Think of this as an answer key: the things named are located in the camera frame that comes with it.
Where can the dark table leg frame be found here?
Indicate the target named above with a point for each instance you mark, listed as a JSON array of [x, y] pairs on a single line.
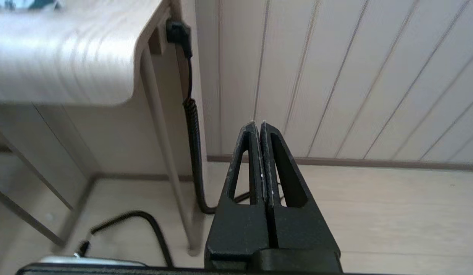
[[167, 152]]

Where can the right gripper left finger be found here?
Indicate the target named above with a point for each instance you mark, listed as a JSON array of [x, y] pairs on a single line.
[[240, 221]]

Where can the brown wall baseboard strip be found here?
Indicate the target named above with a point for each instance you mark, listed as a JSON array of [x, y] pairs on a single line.
[[374, 163]]

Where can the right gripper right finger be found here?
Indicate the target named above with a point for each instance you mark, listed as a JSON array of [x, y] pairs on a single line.
[[301, 229]]

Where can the black wall power plug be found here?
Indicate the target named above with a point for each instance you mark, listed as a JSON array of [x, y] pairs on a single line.
[[179, 34]]

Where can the grey power adapter brick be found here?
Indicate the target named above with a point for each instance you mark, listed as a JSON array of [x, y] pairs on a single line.
[[91, 261]]

